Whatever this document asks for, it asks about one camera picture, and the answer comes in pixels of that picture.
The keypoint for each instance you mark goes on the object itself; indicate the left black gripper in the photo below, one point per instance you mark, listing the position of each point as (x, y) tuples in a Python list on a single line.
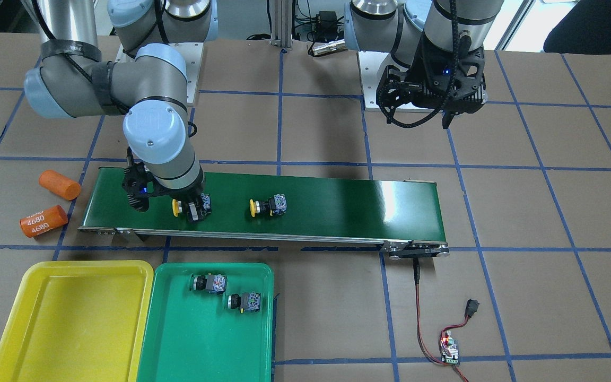
[(421, 71)]

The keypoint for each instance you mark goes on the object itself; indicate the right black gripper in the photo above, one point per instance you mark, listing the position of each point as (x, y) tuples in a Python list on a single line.
[(180, 192)]

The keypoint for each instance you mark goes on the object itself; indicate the yellow push button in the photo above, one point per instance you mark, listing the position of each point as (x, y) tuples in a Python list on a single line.
[(195, 210), (275, 205)]

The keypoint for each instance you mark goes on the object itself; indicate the green push button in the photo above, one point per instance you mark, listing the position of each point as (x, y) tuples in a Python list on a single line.
[(245, 302), (214, 284)]

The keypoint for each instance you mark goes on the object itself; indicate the plain orange cylinder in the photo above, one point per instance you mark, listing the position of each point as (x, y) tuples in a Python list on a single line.
[(59, 184)]

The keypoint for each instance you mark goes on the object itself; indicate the orange cylinder with 4680 print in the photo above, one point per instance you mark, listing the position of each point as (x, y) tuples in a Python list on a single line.
[(43, 221)]

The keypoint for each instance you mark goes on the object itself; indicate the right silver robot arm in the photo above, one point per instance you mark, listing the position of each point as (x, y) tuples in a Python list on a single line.
[(75, 81)]

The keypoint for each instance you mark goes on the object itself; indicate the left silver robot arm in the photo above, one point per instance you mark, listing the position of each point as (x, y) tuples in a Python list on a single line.
[(396, 28)]

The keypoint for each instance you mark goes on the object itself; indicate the green plastic tray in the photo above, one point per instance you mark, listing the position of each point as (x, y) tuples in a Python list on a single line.
[(193, 336)]

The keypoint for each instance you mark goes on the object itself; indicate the green conveyor belt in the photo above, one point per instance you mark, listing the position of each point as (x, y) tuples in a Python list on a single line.
[(402, 217)]

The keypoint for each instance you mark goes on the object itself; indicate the yellow plastic tray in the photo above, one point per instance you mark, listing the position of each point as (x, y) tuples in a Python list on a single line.
[(77, 321)]

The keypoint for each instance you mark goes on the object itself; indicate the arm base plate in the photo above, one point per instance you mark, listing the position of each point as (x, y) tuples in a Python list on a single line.
[(389, 86), (158, 71)]

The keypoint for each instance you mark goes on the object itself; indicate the aluminium frame post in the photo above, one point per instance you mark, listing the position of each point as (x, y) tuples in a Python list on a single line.
[(281, 22)]

